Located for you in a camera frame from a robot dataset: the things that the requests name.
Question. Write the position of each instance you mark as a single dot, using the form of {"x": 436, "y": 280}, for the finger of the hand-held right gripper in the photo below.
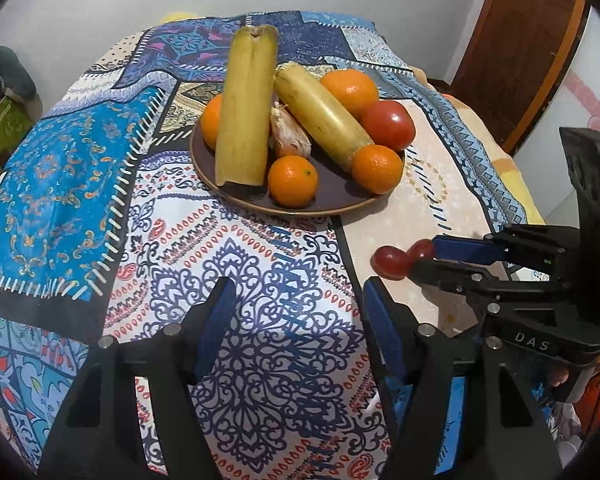
{"x": 460, "y": 250}
{"x": 445, "y": 277}

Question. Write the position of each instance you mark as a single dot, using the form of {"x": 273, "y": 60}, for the peeled garlic-like bulb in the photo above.
{"x": 290, "y": 135}

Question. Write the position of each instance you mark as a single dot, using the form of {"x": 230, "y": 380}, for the yellow sugarcane piece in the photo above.
{"x": 245, "y": 110}
{"x": 320, "y": 115}

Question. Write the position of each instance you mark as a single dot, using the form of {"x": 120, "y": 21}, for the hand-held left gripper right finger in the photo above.
{"x": 380, "y": 330}

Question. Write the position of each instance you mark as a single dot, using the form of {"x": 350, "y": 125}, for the green storage box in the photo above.
{"x": 5, "y": 130}

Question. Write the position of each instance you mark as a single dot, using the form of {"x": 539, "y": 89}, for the red tomato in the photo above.
{"x": 389, "y": 126}

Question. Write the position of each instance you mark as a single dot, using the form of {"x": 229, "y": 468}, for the large orange with white sticker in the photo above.
{"x": 350, "y": 91}

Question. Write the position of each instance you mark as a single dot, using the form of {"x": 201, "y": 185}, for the patchwork printed blanket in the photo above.
{"x": 130, "y": 210}

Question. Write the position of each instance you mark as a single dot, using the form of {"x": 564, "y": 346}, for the brown plate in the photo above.
{"x": 330, "y": 190}

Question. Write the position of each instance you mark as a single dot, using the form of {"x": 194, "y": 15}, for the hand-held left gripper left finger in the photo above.
{"x": 215, "y": 330}

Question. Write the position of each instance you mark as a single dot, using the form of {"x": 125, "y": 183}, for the person's right hand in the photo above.
{"x": 560, "y": 377}

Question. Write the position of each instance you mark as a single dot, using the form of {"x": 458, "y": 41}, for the small tangerine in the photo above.
{"x": 292, "y": 181}
{"x": 377, "y": 170}

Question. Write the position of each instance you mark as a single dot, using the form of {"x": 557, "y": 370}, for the wooden door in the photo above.
{"x": 520, "y": 35}

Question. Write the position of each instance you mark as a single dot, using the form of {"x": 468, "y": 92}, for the small red grape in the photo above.
{"x": 422, "y": 250}
{"x": 390, "y": 262}

